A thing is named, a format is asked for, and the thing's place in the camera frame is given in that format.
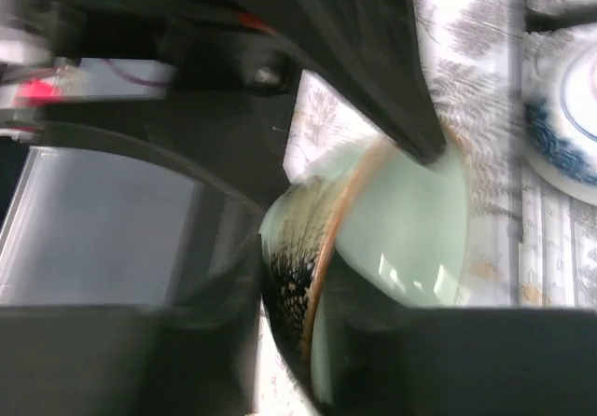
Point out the floral table mat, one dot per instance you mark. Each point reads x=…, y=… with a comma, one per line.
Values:
x=520, y=338

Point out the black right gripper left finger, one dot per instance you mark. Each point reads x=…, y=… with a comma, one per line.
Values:
x=195, y=358

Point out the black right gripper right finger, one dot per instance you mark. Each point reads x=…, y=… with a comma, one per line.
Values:
x=376, y=43

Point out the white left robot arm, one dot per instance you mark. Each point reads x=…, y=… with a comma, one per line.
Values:
x=139, y=201

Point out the celadon green bowl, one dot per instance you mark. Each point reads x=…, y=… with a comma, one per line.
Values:
x=366, y=208

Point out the white blue patterned bowl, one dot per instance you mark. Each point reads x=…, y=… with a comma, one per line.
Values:
x=559, y=94

